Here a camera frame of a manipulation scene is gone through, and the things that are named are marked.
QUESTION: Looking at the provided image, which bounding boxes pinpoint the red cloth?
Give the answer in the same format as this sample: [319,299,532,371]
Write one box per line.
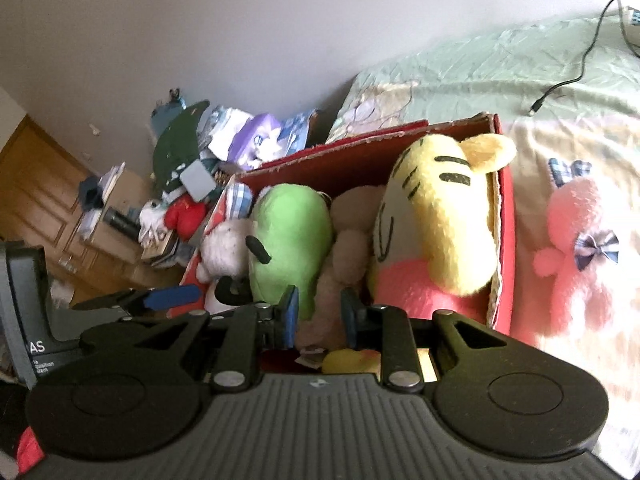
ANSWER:
[15,427,49,474]

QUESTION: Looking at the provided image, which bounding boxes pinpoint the white bunny plush checked ears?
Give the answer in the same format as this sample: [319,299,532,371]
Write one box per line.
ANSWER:
[195,182,259,284]

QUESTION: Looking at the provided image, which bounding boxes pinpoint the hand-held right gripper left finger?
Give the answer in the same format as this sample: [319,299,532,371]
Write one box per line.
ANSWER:
[82,284,301,394]

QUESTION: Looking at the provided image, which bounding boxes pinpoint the pale blue box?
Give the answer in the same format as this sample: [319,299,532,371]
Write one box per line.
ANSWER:
[180,160,217,199]

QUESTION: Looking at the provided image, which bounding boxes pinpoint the purple tissue pack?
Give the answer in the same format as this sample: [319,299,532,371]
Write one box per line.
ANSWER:
[227,112,287,171]

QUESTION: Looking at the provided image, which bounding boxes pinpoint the red cardboard box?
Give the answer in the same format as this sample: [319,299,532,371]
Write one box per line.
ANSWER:
[177,112,517,336]

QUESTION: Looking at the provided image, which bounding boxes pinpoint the blue patterned pack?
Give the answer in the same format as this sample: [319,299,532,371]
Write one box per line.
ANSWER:
[280,109,322,154]

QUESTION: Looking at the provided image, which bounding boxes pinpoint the brown plush toy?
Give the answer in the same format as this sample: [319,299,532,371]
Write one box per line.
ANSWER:
[297,185,389,352]

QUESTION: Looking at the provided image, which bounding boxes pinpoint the black charger cable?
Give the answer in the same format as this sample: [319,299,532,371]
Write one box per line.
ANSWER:
[529,0,640,116]

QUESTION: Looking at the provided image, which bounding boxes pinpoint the green plush toy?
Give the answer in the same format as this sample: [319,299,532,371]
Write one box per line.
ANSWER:
[245,183,335,322]

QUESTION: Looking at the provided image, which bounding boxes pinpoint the pink bunny plush toy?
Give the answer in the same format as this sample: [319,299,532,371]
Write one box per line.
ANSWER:
[532,157,624,339]

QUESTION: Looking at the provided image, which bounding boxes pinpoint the black bottle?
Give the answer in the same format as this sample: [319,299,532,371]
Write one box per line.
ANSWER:
[102,207,142,241]

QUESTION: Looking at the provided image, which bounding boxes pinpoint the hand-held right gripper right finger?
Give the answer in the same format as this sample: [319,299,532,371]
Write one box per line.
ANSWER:
[340,287,517,394]

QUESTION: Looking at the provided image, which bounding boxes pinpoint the dark green bag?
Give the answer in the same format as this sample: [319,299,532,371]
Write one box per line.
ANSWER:
[152,100,212,194]

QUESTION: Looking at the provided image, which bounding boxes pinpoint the yellow tiger plush toy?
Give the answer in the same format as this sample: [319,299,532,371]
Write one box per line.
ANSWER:
[367,132,518,329]

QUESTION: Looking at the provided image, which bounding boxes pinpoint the red plush toy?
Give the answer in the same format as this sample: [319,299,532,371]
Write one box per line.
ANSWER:
[164,199,209,241]

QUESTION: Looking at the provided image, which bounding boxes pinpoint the wooden cabinet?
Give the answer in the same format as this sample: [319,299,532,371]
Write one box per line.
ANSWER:
[0,115,191,307]

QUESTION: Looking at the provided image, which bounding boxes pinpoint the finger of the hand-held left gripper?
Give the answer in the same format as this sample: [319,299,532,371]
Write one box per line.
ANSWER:
[72,284,203,319]

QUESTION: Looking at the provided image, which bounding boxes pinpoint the green printed bed sheet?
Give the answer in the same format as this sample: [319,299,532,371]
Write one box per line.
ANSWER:
[325,10,640,461]

